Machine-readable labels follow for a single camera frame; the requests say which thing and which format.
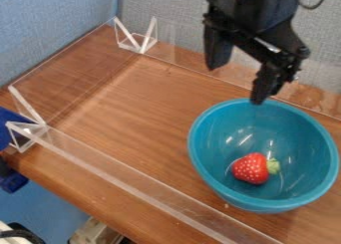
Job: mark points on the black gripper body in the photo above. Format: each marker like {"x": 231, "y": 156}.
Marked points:
{"x": 259, "y": 28}

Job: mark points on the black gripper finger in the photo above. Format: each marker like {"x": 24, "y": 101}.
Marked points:
{"x": 268, "y": 83}
{"x": 217, "y": 47}

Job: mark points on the red strawberry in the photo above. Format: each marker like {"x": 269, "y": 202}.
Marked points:
{"x": 254, "y": 167}

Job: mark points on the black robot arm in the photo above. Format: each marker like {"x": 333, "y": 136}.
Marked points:
{"x": 257, "y": 27}

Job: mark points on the blue plastic bowl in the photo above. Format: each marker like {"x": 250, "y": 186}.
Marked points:
{"x": 235, "y": 128}

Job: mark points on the clear acrylic back barrier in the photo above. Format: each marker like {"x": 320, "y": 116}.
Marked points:
{"x": 179, "y": 47}

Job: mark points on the clear acrylic barrier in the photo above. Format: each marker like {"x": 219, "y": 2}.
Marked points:
{"x": 70, "y": 76}
{"x": 179, "y": 47}
{"x": 187, "y": 210}

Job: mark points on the clear acrylic left barrier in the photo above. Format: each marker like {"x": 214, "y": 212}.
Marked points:
{"x": 70, "y": 76}

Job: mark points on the clear acrylic front barrier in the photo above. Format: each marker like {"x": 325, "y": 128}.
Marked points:
{"x": 187, "y": 210}

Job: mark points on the grey box under table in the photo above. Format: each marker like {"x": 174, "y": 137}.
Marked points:
{"x": 96, "y": 233}

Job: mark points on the blue clamp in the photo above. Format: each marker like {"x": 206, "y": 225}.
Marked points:
{"x": 12, "y": 180}

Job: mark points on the white black object below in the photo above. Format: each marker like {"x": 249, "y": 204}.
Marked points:
{"x": 13, "y": 233}

